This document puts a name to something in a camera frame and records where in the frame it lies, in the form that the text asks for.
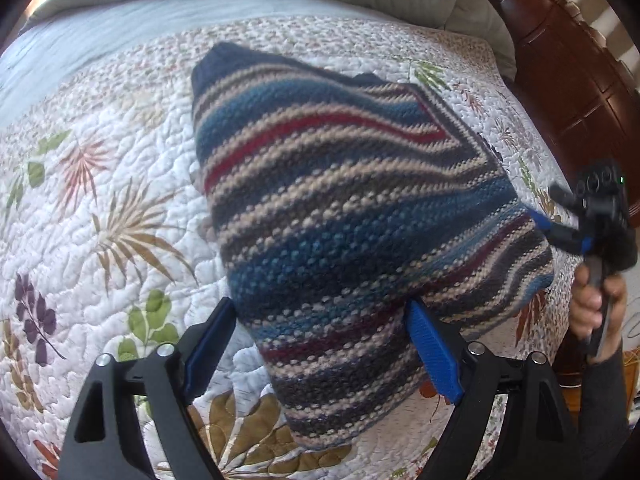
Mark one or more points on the wooden headboard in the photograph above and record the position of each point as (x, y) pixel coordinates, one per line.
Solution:
(570, 70)

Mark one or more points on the beige curtain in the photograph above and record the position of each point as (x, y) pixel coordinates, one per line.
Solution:
(607, 5)

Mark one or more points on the pale blue bed sheet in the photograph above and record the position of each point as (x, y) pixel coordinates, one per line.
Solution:
(100, 50)

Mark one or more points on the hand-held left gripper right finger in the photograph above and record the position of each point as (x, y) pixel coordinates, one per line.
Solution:
(435, 355)

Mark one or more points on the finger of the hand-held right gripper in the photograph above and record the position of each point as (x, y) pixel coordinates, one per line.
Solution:
(562, 235)
(565, 194)

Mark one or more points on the person's right forearm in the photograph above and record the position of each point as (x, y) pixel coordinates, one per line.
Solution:
(602, 410)

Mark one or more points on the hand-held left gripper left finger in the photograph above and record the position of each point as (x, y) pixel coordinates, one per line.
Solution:
(207, 350)

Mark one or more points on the person's right hand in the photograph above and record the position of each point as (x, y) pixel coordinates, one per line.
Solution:
(585, 310)

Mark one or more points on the white floral quilt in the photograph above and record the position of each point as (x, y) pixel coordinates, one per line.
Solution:
(100, 185)

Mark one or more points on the striped knitted sweater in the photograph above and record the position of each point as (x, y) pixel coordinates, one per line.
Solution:
(350, 220)

